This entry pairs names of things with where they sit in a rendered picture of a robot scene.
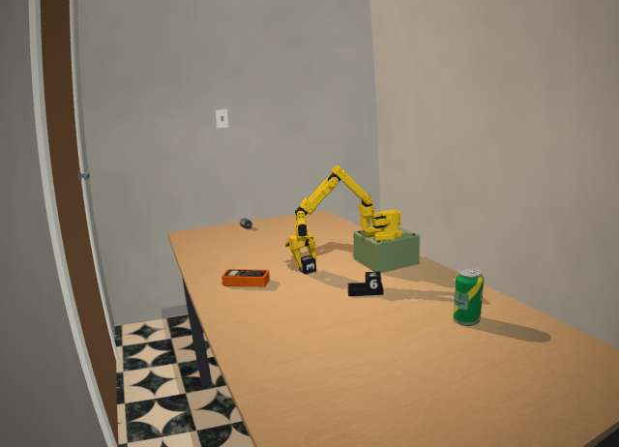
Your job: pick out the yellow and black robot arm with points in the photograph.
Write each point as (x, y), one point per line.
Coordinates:
(386, 221)

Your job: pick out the green drink can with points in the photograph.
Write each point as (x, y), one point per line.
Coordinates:
(468, 296)

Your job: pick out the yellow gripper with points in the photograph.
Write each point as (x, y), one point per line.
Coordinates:
(296, 244)

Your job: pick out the orange digital multimeter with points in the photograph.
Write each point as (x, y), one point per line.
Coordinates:
(245, 277)

